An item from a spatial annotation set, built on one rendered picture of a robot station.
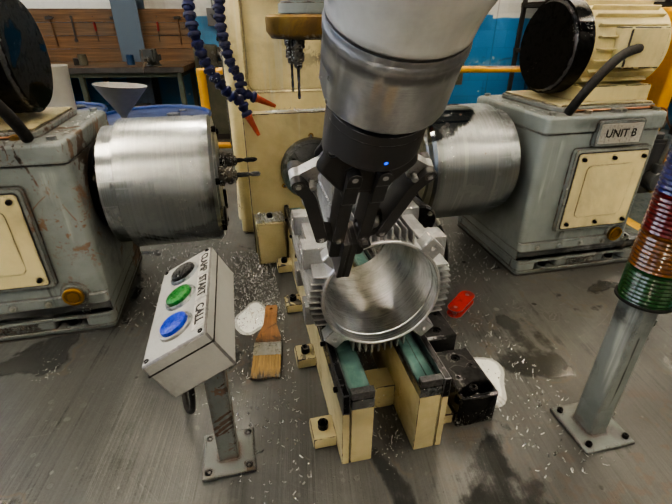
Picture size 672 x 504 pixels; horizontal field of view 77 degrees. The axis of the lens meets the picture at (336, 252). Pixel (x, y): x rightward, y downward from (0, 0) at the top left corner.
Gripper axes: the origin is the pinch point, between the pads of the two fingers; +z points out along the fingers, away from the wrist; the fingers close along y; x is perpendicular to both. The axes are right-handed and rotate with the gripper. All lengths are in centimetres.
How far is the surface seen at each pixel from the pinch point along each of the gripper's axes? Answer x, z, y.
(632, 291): 8.9, 1.3, -33.1
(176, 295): 1.6, 2.7, 18.1
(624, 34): -43, 2, -65
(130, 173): -31.1, 18.9, 28.8
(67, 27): -499, 272, 190
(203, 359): 9.7, 0.7, 15.3
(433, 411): 15.4, 17.8, -11.3
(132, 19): -485, 254, 115
